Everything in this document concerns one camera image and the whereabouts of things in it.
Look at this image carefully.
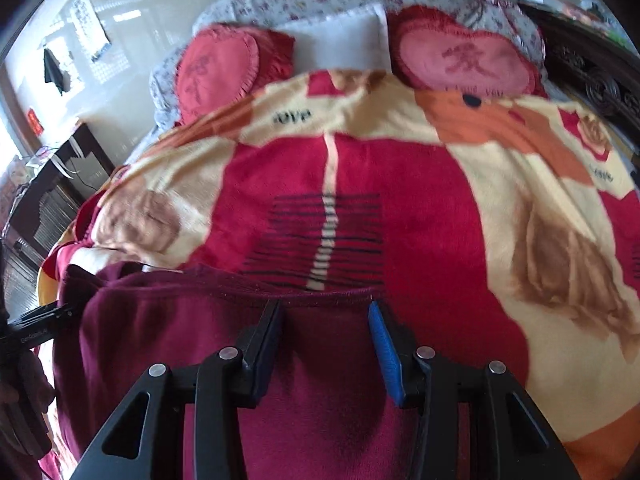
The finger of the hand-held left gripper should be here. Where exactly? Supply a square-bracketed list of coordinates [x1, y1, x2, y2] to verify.
[20, 302, 77, 333]

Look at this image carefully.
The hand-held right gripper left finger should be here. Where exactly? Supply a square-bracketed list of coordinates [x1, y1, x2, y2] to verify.
[70, 300, 286, 480]

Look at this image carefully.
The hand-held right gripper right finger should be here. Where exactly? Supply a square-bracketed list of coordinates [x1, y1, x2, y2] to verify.
[367, 300, 583, 480]

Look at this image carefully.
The maroon fleece garment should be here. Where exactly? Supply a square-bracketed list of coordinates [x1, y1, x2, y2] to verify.
[52, 262, 431, 480]

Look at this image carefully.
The person's left hand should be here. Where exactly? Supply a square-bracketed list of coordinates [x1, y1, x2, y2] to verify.
[0, 352, 57, 467]

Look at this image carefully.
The dark wooden desk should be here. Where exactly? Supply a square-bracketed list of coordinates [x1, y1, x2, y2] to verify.
[10, 122, 117, 267]

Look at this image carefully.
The printed red and cream blanket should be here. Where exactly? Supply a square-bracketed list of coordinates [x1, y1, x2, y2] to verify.
[37, 67, 640, 480]

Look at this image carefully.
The dark hanging cloth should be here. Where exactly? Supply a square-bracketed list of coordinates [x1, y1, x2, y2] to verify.
[44, 47, 67, 97]

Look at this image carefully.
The red heart-shaped pillow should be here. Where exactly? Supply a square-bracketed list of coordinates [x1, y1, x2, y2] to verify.
[385, 4, 547, 100]
[175, 22, 297, 127]

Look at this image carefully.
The white pillow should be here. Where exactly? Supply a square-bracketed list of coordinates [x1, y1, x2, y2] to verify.
[272, 4, 392, 75]

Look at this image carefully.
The dark carved headboard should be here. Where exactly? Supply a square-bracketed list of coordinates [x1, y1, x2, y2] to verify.
[517, 2, 640, 157]

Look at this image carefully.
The white bag with straps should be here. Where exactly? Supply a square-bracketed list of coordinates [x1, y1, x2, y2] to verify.
[30, 142, 78, 182]

